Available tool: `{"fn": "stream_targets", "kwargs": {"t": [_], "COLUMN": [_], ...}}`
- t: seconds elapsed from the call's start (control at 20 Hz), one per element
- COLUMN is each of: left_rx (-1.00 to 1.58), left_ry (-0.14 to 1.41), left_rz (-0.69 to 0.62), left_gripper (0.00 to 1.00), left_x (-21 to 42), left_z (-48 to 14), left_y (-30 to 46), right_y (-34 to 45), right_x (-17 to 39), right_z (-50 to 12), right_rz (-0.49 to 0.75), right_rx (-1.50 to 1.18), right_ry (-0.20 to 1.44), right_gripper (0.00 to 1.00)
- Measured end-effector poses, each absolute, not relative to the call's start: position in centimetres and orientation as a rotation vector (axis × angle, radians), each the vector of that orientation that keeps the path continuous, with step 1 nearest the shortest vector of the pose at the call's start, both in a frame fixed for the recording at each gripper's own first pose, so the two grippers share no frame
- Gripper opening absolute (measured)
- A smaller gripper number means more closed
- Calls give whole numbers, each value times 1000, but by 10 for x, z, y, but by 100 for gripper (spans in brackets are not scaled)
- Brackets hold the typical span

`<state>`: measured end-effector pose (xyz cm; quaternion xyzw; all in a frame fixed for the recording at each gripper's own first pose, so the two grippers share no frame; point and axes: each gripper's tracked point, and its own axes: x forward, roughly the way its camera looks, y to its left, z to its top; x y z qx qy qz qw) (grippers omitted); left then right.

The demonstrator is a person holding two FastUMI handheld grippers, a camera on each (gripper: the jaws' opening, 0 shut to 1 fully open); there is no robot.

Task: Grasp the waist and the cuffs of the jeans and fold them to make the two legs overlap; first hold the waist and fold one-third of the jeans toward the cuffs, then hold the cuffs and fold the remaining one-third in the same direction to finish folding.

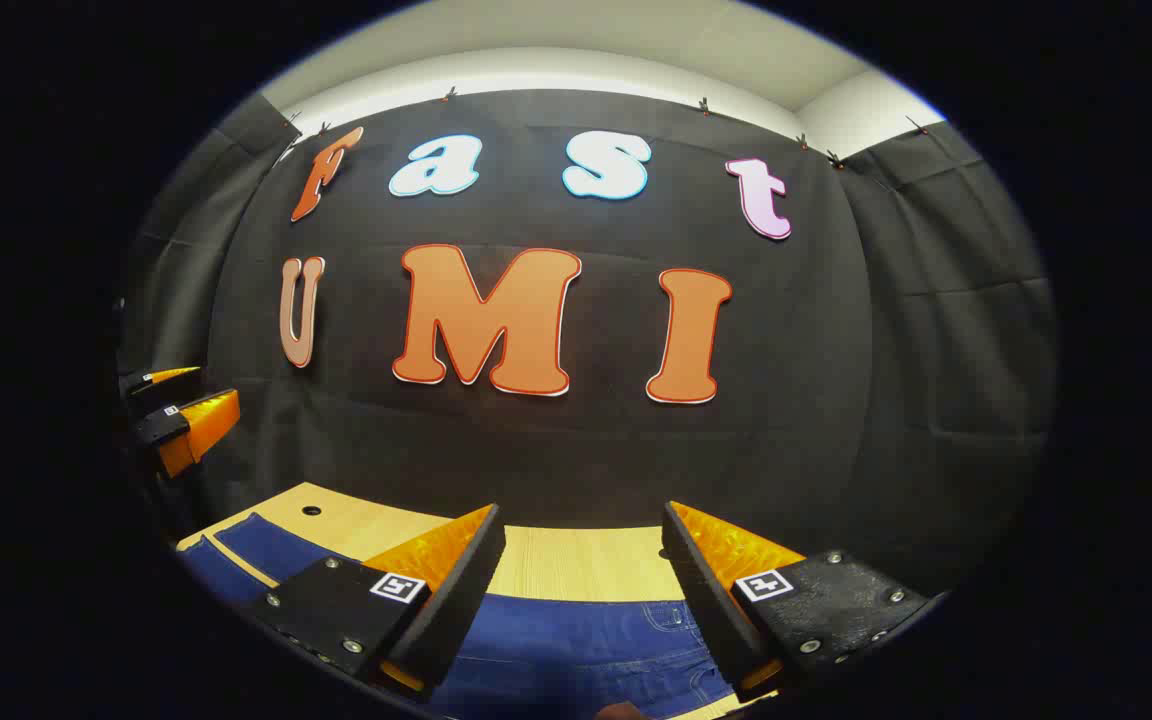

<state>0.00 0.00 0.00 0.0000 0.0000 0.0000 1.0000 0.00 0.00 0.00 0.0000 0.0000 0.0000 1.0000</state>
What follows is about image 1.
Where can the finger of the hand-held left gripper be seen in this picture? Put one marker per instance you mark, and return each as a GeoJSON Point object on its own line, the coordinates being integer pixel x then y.
{"type": "Point", "coordinates": [161, 392]}
{"type": "Point", "coordinates": [161, 428]}

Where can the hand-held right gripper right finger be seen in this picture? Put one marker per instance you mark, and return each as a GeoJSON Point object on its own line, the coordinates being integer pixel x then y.
{"type": "Point", "coordinates": [711, 610]}

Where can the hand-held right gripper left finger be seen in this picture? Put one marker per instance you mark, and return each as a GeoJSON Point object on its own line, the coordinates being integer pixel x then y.
{"type": "Point", "coordinates": [461, 610]}

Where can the blue denim jeans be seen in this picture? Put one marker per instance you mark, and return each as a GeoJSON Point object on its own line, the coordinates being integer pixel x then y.
{"type": "Point", "coordinates": [576, 650]}

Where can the black backdrop cloth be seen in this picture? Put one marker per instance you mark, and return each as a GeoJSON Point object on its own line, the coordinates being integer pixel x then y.
{"type": "Point", "coordinates": [836, 400]}

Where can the row of small cloth clips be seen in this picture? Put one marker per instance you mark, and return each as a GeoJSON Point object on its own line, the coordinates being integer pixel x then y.
{"type": "Point", "coordinates": [704, 104]}

